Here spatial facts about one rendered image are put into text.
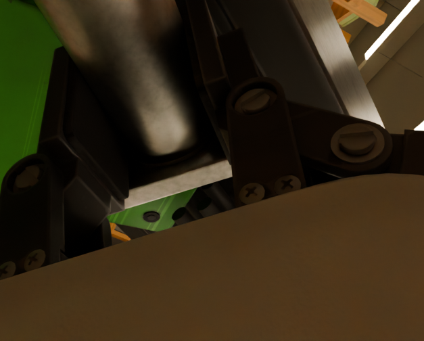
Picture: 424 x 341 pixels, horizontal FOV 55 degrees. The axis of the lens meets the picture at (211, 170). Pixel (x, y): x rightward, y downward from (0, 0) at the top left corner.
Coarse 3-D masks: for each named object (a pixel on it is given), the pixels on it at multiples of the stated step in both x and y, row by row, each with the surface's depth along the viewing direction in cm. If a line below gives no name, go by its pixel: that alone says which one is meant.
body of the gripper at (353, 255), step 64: (320, 192) 6; (384, 192) 5; (128, 256) 6; (192, 256) 6; (256, 256) 5; (320, 256) 5; (384, 256) 5; (0, 320) 6; (64, 320) 6; (128, 320) 5; (192, 320) 5; (256, 320) 5; (320, 320) 4; (384, 320) 4
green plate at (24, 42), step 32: (0, 0) 15; (32, 0) 15; (0, 32) 15; (32, 32) 16; (0, 64) 16; (32, 64) 16; (0, 96) 17; (32, 96) 18; (0, 128) 18; (32, 128) 19; (0, 160) 20; (192, 192) 23; (128, 224) 24; (160, 224) 25
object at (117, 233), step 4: (112, 224) 574; (112, 228) 570; (116, 228) 582; (112, 232) 571; (116, 232) 574; (120, 232) 582; (112, 236) 574; (116, 236) 573; (120, 236) 573; (124, 236) 575; (112, 240) 598; (116, 240) 597; (120, 240) 595; (124, 240) 576; (128, 240) 574; (112, 244) 605
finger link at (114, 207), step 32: (64, 64) 11; (64, 96) 10; (64, 128) 9; (96, 128) 11; (64, 160) 10; (96, 160) 10; (64, 192) 9; (96, 192) 10; (128, 192) 12; (64, 224) 9; (96, 224) 10
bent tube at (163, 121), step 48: (48, 0) 9; (96, 0) 8; (144, 0) 9; (96, 48) 9; (144, 48) 9; (96, 96) 11; (144, 96) 10; (192, 96) 11; (144, 144) 12; (192, 144) 12; (144, 192) 12
